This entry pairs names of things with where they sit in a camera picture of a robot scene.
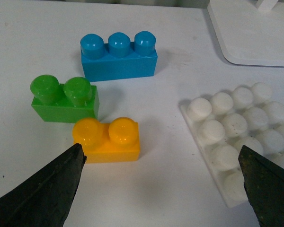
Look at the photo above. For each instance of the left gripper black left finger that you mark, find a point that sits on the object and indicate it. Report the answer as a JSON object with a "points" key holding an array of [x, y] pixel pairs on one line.
{"points": [[45, 199]]}

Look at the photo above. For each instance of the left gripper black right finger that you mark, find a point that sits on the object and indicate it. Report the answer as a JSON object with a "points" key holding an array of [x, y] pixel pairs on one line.
{"points": [[264, 186]]}

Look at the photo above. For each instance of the yellow two-stud block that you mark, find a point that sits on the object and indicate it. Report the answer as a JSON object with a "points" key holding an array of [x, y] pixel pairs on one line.
{"points": [[117, 141]]}

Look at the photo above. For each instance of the green two-stud block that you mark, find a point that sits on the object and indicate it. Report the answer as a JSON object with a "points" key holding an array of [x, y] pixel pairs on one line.
{"points": [[69, 102]]}

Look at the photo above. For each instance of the blue three-stud block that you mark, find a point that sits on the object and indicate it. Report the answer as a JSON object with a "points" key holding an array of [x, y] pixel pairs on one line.
{"points": [[120, 58]]}

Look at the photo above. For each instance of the white desk lamp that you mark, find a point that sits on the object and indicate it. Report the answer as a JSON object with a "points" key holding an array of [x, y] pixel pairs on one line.
{"points": [[250, 32]]}

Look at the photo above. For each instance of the white studded base plate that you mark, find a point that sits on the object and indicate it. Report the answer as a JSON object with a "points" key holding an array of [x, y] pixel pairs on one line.
{"points": [[225, 122]]}

